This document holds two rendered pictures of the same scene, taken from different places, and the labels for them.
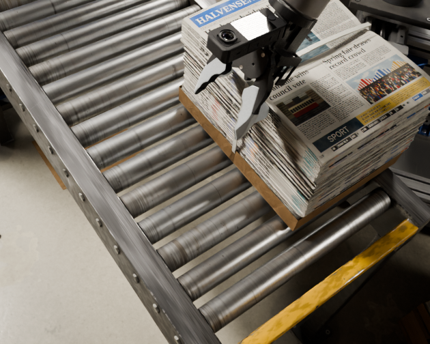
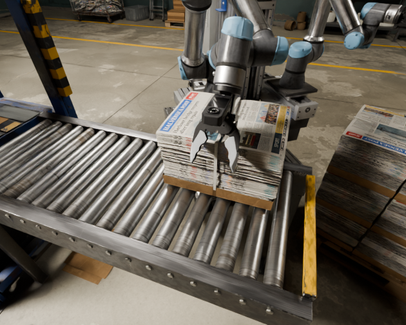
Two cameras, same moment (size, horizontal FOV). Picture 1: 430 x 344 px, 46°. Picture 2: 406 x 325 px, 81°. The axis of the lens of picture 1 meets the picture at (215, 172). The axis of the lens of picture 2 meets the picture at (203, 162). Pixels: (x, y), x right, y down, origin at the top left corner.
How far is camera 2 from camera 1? 0.34 m
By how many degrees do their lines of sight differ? 22
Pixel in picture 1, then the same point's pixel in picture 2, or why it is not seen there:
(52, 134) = (105, 242)
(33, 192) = (80, 298)
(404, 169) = not seen: hidden behind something
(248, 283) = (276, 250)
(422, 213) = (308, 169)
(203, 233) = (232, 240)
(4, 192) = (60, 311)
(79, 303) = not seen: outside the picture
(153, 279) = (230, 285)
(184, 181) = (199, 220)
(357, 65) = (252, 113)
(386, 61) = (261, 106)
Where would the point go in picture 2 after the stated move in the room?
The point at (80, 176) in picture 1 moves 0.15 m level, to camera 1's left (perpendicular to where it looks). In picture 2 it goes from (141, 255) to (82, 278)
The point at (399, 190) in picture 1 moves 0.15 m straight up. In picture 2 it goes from (290, 166) to (301, 133)
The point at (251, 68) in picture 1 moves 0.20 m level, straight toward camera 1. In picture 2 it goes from (223, 128) to (272, 182)
